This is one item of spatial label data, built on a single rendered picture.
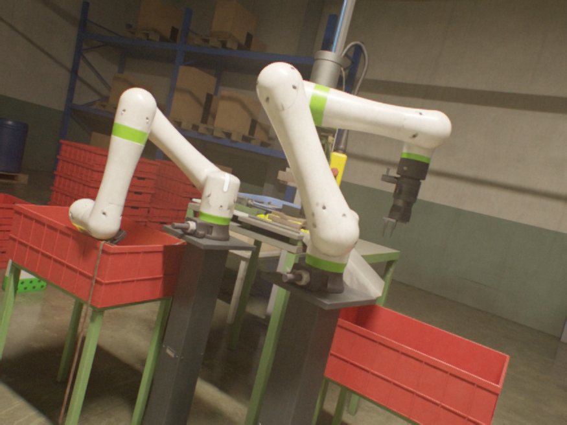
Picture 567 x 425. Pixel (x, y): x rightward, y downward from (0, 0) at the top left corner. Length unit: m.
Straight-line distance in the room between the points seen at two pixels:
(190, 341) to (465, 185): 5.71
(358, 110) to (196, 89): 7.05
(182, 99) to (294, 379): 7.17
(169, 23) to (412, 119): 8.36
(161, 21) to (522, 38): 5.98
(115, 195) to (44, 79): 9.00
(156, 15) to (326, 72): 7.49
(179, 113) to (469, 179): 4.83
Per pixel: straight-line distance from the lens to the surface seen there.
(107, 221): 1.67
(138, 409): 2.17
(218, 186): 1.67
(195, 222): 1.66
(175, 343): 1.83
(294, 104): 1.16
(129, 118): 1.63
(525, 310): 6.98
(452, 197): 7.04
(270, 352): 1.90
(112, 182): 1.65
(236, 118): 7.44
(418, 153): 1.46
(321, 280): 1.32
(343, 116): 1.32
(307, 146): 1.15
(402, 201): 1.47
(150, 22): 9.30
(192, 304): 1.74
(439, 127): 1.34
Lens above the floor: 1.23
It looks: 5 degrees down
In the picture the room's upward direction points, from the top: 14 degrees clockwise
